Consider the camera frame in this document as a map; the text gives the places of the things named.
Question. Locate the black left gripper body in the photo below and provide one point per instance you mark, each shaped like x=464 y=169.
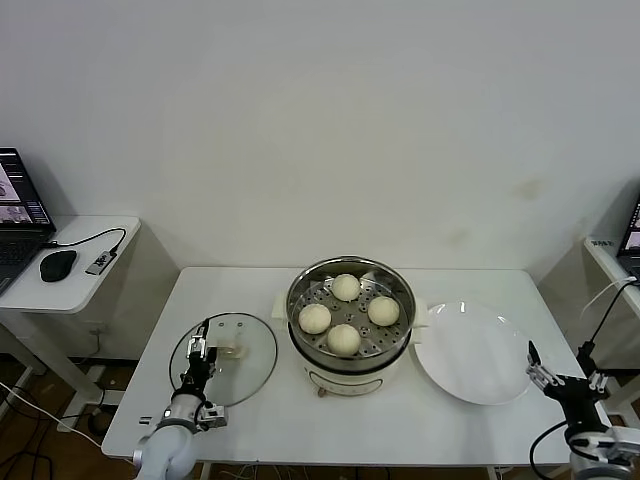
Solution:
x=197 y=375

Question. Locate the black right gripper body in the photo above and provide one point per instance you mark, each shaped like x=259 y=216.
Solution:
x=577 y=400

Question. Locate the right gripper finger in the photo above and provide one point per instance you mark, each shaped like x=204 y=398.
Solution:
x=537 y=374
x=598 y=384

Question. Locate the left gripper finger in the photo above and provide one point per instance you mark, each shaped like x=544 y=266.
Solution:
x=214 y=359
x=196 y=347

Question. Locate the round glass pot lid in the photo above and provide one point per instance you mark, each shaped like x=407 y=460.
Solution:
x=250 y=360

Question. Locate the white steamed baozi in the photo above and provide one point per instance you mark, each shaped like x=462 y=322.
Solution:
x=315 y=318
x=344 y=339
x=345 y=287
x=383 y=310

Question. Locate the stainless steel steamer basket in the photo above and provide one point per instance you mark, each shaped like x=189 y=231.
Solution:
x=300 y=285

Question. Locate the round white plate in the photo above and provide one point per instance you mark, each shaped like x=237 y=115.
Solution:
x=470 y=350

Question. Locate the silver usb hub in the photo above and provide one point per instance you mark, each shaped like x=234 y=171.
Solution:
x=99 y=262

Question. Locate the cream electric cooker base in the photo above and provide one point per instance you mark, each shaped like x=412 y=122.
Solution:
x=350 y=380

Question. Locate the white label sticker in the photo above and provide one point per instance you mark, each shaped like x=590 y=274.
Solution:
x=601 y=243

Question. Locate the black computer mouse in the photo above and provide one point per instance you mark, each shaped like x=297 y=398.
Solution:
x=57 y=265

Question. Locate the black laptop with mouse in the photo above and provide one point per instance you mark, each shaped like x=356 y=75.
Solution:
x=15 y=250

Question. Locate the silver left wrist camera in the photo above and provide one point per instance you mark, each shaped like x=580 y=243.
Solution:
x=214 y=416

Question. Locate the white wall socket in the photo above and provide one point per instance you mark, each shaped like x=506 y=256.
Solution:
x=98 y=330

